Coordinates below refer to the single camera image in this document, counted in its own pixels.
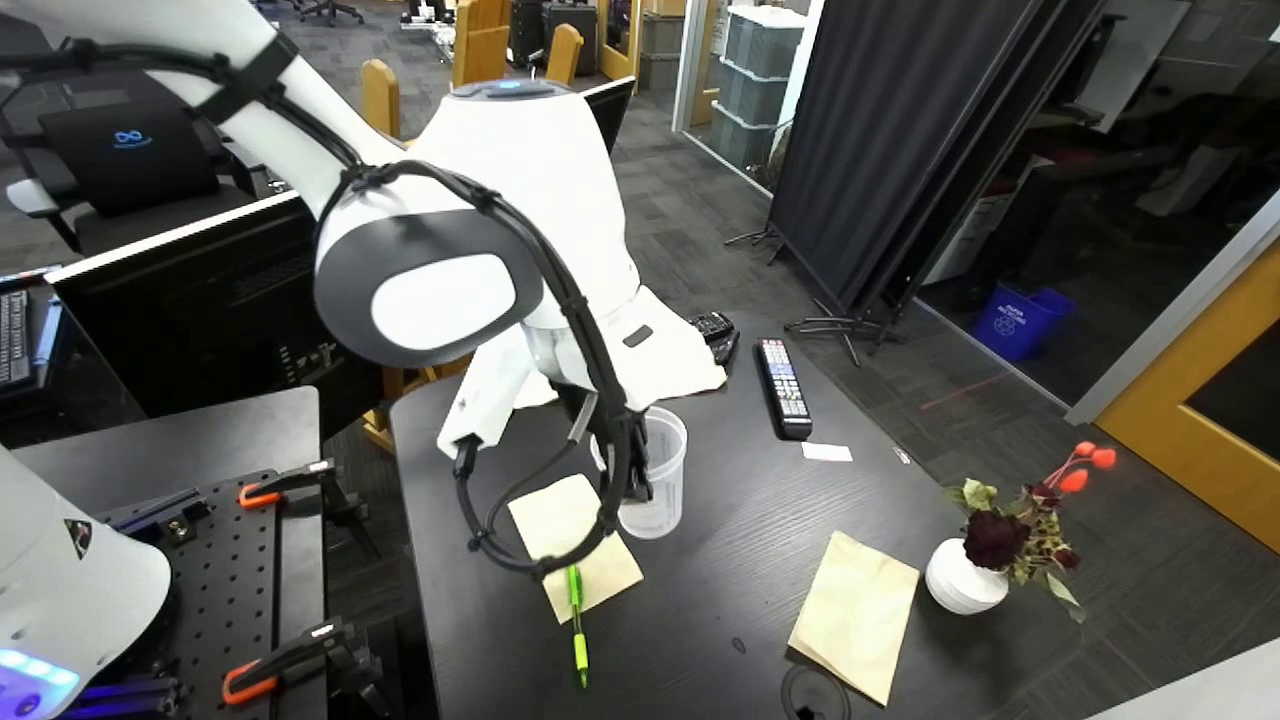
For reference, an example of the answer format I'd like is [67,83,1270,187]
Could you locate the clear plastic cup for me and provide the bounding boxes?
[621,407,688,540]

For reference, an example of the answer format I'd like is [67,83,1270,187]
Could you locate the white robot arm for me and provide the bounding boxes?
[0,0,722,626]

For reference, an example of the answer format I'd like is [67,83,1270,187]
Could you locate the small black remote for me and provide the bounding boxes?
[697,310,741,369]

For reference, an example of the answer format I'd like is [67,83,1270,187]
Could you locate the long black remote control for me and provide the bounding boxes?
[756,340,812,438]

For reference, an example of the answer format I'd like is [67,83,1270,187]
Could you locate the beige napkin with pen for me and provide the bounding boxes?
[506,476,643,606]

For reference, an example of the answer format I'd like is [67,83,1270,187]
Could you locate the small white eraser block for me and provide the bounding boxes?
[801,438,853,462]

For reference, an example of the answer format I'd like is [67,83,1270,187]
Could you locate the green pen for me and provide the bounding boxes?
[563,564,591,686]

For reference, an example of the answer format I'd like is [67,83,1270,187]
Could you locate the beige napkin near vase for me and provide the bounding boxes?
[786,530,921,702]

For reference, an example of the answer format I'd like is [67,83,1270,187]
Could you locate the stacked grey storage bins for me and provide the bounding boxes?
[706,5,805,170]

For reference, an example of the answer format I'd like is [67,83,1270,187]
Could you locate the black curtain divider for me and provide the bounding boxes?
[766,0,1104,316]

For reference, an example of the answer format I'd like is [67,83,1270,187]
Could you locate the wooden chair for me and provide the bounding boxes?
[361,61,401,136]

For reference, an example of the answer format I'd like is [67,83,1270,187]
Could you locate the blue plastic bin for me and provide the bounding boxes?
[972,284,1073,358]

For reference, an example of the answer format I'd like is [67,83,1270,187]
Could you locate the white vase with flowers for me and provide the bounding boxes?
[924,438,1118,619]

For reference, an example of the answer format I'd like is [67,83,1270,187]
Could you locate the orange black clamp rear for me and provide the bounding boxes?
[236,456,357,516]

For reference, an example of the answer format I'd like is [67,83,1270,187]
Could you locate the orange black clamp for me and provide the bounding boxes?
[236,456,357,516]
[220,619,389,714]

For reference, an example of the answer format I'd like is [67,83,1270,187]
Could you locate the black computer monitor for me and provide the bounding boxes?
[46,190,379,425]

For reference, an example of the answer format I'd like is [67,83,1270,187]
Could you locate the orange black clamp front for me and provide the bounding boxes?
[220,619,389,714]

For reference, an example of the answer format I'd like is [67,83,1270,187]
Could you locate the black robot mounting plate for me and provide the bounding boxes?
[73,480,331,720]

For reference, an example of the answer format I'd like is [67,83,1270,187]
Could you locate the wooden door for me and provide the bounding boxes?
[1098,246,1280,549]

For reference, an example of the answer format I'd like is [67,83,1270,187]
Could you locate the black cable bundle on arm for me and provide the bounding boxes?
[0,34,655,581]

